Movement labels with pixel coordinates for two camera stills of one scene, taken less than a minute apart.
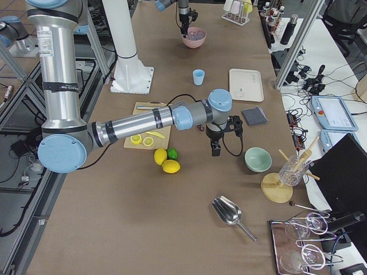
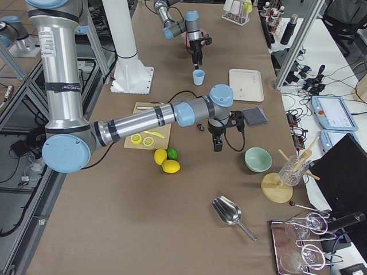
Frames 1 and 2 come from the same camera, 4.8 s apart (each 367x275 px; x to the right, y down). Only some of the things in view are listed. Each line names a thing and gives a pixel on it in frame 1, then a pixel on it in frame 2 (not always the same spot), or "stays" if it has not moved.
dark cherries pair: [202, 129] stays
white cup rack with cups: [237, 11] stays
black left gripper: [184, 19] to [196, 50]
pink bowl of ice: [195, 38] stays
